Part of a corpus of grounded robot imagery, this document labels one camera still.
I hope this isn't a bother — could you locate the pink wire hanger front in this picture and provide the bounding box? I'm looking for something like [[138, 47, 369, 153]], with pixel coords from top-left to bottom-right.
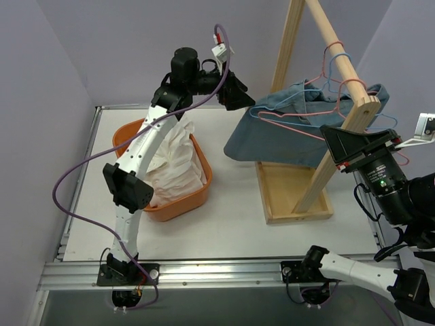
[[258, 79, 408, 166]]

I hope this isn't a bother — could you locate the pink wire hanger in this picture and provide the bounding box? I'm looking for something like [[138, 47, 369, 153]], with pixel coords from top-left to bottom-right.
[[258, 79, 408, 166], [304, 41, 345, 91]]

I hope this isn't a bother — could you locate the blue wire hanger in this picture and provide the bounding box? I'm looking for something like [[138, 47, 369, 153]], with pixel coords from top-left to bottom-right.
[[249, 52, 389, 129]]

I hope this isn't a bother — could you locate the white ruffled skirt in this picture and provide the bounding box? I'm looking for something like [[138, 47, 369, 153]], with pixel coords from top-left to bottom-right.
[[144, 116, 207, 207]]

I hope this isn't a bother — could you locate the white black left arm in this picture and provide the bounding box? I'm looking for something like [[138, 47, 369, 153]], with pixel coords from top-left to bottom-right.
[[103, 43, 255, 285]]

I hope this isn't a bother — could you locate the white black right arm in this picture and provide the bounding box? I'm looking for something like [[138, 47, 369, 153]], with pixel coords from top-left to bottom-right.
[[300, 125, 434, 324]]

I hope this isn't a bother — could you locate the wooden clothes rack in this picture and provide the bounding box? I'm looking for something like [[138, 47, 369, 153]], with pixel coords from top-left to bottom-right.
[[257, 0, 381, 225]]

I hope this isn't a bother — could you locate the orange plastic basket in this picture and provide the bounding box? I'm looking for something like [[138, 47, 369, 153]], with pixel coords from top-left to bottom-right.
[[112, 117, 213, 222]]

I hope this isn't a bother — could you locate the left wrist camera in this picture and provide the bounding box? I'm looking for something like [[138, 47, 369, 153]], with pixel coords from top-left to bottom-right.
[[211, 33, 234, 65]]

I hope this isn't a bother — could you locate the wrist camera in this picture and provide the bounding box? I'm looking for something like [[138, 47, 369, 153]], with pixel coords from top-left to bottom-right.
[[395, 113, 434, 149], [211, 33, 234, 65]]

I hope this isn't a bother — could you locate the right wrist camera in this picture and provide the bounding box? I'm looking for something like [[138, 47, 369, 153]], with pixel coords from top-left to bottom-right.
[[395, 113, 434, 149]]

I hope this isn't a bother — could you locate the aluminium mounting rail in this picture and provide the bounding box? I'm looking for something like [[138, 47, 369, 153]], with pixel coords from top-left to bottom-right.
[[37, 257, 402, 293]]

